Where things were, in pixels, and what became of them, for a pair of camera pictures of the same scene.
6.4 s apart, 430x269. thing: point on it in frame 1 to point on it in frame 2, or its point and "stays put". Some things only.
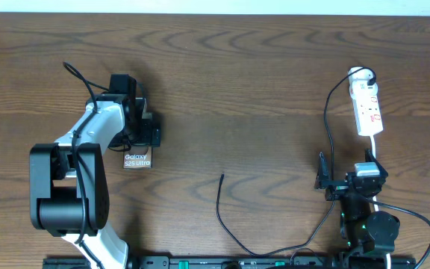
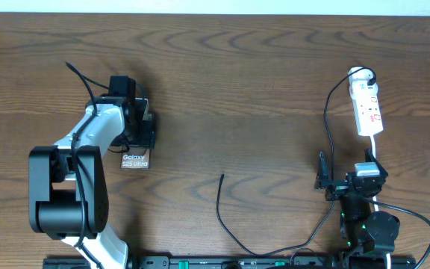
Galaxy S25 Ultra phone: x=138 y=157 stays put
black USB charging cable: x=373 y=81 to x=266 y=249
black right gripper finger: x=322 y=175 stays put
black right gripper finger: x=369 y=158 stays put
